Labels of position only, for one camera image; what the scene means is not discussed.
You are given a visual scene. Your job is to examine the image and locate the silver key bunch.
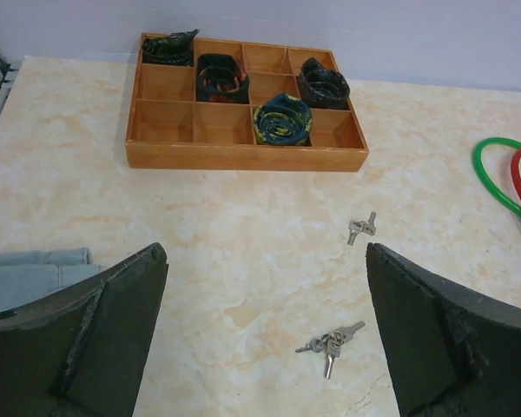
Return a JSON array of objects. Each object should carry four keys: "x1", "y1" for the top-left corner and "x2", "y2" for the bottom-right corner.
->
[
  {"x1": 347, "y1": 212, "x2": 376, "y2": 246},
  {"x1": 295, "y1": 321, "x2": 366, "y2": 380}
]

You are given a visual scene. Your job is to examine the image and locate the blue yellow rolled tie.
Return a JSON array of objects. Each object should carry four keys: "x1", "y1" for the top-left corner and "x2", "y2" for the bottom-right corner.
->
[{"x1": 253, "y1": 93, "x2": 313, "y2": 147}]

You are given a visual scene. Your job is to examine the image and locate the wooden compartment tray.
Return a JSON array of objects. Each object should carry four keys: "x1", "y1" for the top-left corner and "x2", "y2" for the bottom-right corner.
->
[{"x1": 125, "y1": 37, "x2": 369, "y2": 172}]

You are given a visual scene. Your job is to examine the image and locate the green cable lock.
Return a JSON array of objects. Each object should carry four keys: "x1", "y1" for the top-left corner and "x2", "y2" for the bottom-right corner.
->
[{"x1": 472, "y1": 137, "x2": 521, "y2": 217}]

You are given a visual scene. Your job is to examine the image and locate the black dotted rolled tie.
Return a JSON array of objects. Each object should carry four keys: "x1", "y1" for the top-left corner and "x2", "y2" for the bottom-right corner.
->
[{"x1": 298, "y1": 57, "x2": 350, "y2": 110}]

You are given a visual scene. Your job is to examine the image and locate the dark green rolled tie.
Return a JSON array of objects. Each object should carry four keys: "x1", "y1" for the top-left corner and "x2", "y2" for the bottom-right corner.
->
[{"x1": 142, "y1": 29, "x2": 200, "y2": 67}]

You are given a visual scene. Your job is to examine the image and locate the folded blue jeans cloth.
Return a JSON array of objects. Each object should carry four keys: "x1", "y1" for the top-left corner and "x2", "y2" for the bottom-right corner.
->
[{"x1": 0, "y1": 248, "x2": 103, "y2": 313}]

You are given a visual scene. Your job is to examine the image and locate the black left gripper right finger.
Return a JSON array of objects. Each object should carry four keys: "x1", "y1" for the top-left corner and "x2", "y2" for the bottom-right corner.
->
[{"x1": 366, "y1": 243, "x2": 521, "y2": 416}]

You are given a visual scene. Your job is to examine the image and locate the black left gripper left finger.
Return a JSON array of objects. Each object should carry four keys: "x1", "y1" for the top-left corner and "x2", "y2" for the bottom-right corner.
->
[{"x1": 0, "y1": 242, "x2": 168, "y2": 416}]

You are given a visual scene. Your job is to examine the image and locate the black orange rolled tie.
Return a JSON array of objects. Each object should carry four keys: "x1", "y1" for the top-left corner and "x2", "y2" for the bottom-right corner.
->
[{"x1": 196, "y1": 53, "x2": 250, "y2": 104}]

